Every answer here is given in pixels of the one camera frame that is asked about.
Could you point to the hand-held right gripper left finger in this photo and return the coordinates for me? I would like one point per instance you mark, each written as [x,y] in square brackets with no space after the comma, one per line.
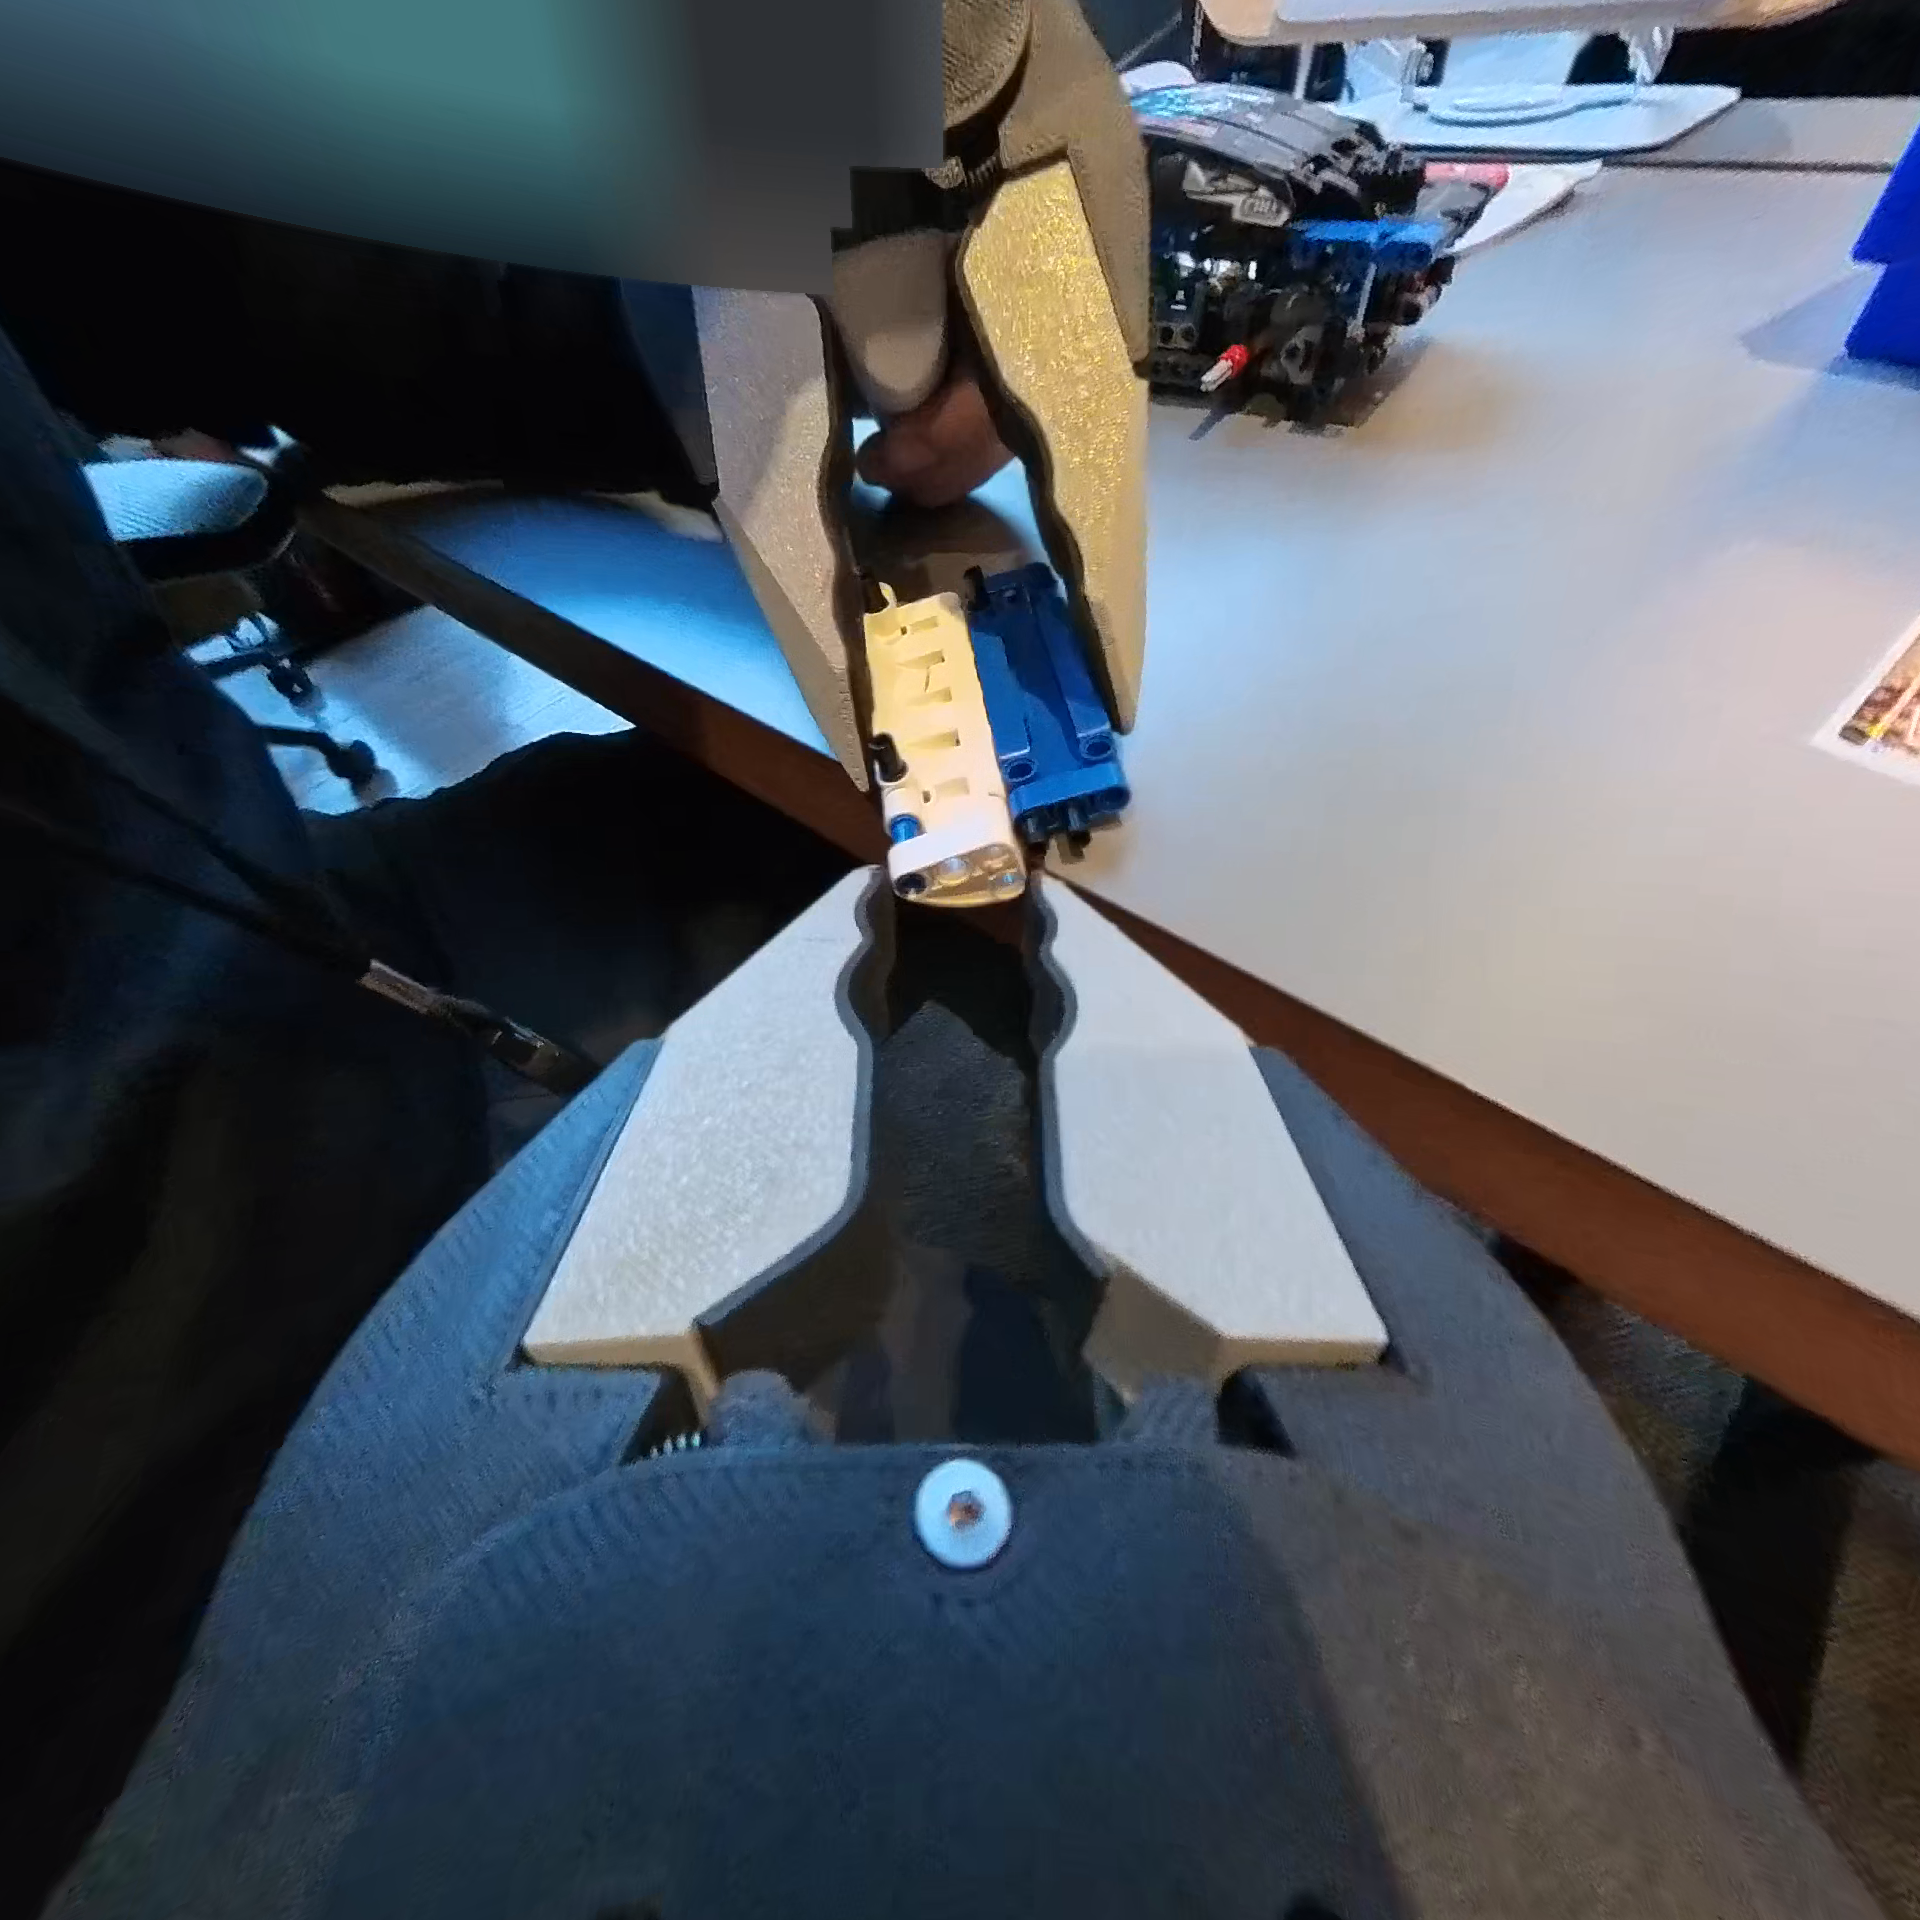
[706,1171]

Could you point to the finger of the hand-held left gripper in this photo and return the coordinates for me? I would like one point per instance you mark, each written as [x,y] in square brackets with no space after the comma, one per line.
[1066,374]
[781,451]

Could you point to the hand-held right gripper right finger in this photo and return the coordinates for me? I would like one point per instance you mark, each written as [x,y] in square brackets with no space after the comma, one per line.
[1201,1185]

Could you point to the blue and white brick panel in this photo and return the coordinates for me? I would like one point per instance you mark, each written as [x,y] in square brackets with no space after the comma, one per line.
[1050,705]

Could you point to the person's left hand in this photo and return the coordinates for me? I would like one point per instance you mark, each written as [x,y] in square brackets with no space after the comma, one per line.
[938,451]

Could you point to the toy brick car chassis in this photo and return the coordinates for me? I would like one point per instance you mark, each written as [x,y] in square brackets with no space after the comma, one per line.
[1277,254]

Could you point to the person's dark clothing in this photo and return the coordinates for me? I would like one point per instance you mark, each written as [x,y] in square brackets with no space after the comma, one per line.
[150,974]

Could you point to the black office chair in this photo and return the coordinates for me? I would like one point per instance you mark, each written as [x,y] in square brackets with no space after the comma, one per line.
[182,504]

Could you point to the holographic sticker sheet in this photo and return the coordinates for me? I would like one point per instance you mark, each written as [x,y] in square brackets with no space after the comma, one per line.
[1882,714]

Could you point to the blue plastic bin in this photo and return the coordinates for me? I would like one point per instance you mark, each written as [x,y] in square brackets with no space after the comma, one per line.
[1892,254]

